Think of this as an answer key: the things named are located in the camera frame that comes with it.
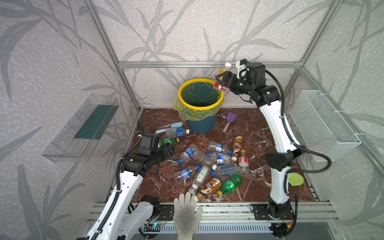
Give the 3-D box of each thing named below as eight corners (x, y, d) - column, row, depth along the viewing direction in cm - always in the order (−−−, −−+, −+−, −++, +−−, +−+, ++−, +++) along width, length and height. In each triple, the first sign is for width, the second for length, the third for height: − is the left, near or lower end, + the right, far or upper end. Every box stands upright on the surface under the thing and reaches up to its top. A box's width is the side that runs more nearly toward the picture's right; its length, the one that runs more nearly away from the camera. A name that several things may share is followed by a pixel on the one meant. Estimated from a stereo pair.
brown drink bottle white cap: (231, 160, 94) (232, 156, 90) (233, 139, 104) (234, 135, 100) (240, 162, 93) (242, 158, 89) (241, 141, 103) (243, 137, 99)
